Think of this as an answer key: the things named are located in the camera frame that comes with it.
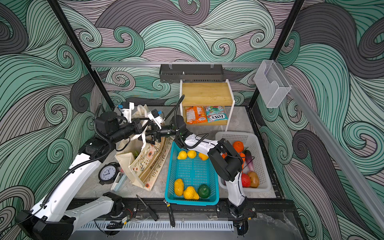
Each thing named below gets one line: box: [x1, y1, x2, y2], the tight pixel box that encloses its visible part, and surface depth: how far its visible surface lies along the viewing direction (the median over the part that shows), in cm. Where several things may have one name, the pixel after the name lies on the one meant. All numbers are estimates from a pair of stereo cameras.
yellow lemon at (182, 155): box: [177, 150, 188, 160], surface depth 91 cm
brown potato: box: [247, 171, 260, 188], surface depth 79 cm
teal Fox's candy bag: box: [205, 105, 229, 123], surface depth 94 cm
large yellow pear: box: [183, 186, 200, 200], surface depth 76 cm
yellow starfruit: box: [174, 178, 184, 197], surface depth 78 cm
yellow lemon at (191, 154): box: [187, 150, 197, 159], surface depth 91 cm
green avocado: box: [197, 184, 211, 199], surface depth 76 cm
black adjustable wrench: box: [163, 199, 176, 228], surface depth 72 cm
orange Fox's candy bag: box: [185, 106, 207, 125], surface depth 94 cm
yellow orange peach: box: [199, 152, 210, 161], surface depth 89 cm
